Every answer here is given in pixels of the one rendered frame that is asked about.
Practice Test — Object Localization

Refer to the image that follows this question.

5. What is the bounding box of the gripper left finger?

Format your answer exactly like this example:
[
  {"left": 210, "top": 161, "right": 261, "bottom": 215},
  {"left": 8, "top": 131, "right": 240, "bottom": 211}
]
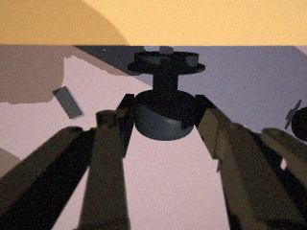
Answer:
[{"left": 0, "top": 94, "right": 134, "bottom": 230}]

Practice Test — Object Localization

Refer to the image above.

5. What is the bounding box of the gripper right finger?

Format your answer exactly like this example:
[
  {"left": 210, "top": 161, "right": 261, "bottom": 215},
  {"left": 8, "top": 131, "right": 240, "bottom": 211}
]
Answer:
[{"left": 194, "top": 95, "right": 307, "bottom": 230}]

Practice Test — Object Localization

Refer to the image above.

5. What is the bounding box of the dark grey flat rectangular plate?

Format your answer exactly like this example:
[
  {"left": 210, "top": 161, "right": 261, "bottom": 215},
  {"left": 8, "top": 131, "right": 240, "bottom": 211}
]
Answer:
[{"left": 52, "top": 86, "right": 82, "bottom": 119}]

